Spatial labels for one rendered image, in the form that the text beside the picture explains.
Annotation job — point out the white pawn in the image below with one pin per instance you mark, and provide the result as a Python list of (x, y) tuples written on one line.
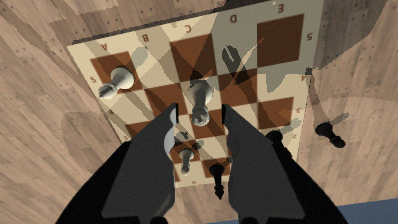
[(186, 155)]

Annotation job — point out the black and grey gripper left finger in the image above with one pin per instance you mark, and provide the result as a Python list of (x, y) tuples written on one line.
[(135, 184)]

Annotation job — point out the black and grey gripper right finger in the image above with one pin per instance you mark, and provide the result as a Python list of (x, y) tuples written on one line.
[(266, 183)]

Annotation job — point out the brown and cream chessboard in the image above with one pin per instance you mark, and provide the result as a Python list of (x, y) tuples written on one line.
[(258, 59)]

